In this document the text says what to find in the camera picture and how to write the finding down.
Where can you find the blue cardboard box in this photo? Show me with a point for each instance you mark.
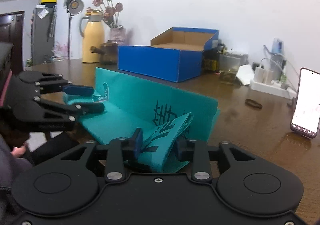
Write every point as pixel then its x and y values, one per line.
pixel 174 55

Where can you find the smartphone on stand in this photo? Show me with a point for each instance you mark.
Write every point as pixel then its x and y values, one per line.
pixel 305 120

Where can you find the white plastic container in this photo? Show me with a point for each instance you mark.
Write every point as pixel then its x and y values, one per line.
pixel 245 74

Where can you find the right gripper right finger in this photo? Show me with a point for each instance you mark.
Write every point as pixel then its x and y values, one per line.
pixel 195 152

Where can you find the brown ceramic teapot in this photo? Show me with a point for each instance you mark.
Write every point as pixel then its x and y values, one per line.
pixel 108 52

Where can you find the glass of tea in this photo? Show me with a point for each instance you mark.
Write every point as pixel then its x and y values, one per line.
pixel 228 68

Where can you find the teal non-woven shopping bag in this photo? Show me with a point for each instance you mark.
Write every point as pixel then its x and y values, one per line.
pixel 163 113

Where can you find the grey refrigerator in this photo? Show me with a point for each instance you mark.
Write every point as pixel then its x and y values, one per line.
pixel 42 34

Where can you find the white charger adapter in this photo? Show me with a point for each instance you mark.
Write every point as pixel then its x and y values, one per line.
pixel 262 75

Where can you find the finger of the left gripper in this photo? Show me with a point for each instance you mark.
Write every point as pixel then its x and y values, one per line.
pixel 84 108
pixel 78 90

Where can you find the yellow thermos jug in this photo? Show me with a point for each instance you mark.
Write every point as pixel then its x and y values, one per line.
pixel 93 35

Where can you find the white power strip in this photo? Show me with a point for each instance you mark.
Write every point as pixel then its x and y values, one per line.
pixel 274 89

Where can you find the dark wooden door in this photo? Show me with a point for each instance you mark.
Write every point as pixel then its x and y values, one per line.
pixel 12 32

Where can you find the person's hand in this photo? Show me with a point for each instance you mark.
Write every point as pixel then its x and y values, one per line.
pixel 19 152

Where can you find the vase with pink flowers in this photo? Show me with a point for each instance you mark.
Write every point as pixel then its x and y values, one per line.
pixel 110 13

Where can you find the blue water bottle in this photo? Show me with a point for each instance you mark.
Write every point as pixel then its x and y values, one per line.
pixel 276 51

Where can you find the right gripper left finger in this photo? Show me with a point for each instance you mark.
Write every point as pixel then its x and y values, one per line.
pixel 119 151

